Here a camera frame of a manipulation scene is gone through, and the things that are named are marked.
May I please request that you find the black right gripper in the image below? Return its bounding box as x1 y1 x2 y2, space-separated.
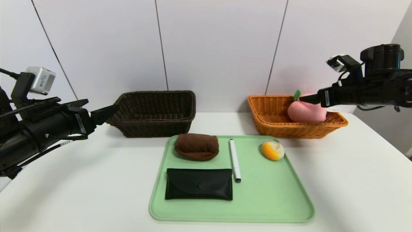
299 82 365 108

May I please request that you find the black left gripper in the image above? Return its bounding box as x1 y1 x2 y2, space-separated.
34 99 120 154

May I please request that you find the pink plush peach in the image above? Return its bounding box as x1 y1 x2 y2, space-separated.
287 90 340 123

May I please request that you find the orange white toy fruit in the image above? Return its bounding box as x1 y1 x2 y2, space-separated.
261 141 285 161

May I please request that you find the black leather snap pouch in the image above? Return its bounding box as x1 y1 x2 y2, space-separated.
165 168 233 201

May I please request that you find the orange wicker basket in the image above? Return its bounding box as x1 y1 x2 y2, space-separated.
247 95 349 139

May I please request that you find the dark brown wicker basket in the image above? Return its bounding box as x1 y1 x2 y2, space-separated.
106 91 196 138

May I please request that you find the white marker pen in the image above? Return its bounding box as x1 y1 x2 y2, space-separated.
229 139 241 183

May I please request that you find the light green plastic tray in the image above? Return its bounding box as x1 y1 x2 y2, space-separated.
149 135 315 223

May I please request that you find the thin black cable white tag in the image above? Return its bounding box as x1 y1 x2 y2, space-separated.
0 140 73 178

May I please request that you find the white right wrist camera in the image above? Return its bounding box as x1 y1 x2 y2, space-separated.
326 55 354 73

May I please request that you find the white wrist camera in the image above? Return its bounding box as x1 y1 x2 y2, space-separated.
25 66 56 95
326 55 354 73

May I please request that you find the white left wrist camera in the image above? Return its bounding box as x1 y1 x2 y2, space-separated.
25 66 56 95

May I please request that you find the black left wrist camera cable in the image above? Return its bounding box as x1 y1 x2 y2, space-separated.
0 68 61 120

